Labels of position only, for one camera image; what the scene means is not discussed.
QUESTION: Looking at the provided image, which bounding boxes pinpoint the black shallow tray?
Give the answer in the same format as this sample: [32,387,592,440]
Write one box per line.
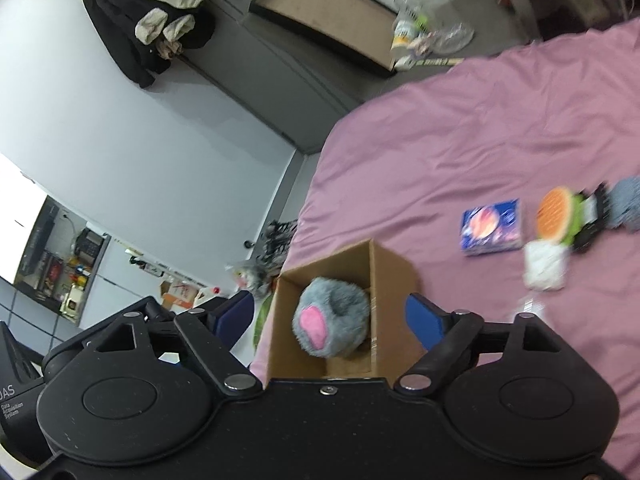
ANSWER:
[249,0,399,79]

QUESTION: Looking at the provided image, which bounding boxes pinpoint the brown cardboard box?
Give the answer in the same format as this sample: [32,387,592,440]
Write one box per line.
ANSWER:
[266,239,426,381]

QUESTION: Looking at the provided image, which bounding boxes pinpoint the small grey plush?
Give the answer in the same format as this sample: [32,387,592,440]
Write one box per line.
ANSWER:
[606,175,640,233]

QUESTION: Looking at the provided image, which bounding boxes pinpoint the black soft item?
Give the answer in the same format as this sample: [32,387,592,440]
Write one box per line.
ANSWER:
[572,183,612,255]

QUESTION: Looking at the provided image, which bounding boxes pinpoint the pink bed sheet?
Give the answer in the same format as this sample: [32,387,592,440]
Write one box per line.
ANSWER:
[247,20,640,480]

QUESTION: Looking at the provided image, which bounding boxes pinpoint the white small box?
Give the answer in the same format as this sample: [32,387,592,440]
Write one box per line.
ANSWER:
[460,198,524,257]

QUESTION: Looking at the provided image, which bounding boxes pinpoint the white and green bottle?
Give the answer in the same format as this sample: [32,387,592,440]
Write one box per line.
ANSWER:
[391,12,426,52]

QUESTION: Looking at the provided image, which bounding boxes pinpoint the clear plastic water jug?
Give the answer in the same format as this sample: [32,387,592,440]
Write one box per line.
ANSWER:
[392,0,475,54]

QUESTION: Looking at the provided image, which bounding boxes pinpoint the orange carton box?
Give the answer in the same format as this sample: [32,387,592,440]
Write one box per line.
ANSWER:
[160,280,207,311]

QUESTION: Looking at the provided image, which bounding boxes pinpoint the hanging black and cream coats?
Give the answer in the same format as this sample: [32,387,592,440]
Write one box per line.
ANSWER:
[75,0,216,90]

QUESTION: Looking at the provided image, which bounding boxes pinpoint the kitchen shelf rack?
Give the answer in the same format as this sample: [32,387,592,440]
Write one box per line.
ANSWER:
[30,250,97,324]

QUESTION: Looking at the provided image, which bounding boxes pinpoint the grey plush with pink heart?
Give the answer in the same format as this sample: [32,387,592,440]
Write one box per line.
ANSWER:
[292,276,372,359]

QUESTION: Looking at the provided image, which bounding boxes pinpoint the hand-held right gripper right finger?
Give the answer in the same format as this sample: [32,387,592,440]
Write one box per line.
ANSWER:
[394,294,601,393]

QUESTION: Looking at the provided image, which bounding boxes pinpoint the black countertop appliance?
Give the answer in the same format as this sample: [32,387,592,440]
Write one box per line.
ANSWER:
[74,227,107,259]

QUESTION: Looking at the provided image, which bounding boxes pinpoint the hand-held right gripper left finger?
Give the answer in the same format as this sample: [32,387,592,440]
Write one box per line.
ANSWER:
[42,290,263,396]

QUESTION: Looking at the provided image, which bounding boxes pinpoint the burger plush toy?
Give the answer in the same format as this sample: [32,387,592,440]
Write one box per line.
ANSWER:
[536,186,587,247]

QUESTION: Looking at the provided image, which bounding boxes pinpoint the white plastic bag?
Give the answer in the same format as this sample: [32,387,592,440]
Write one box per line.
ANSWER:
[523,240,569,292]

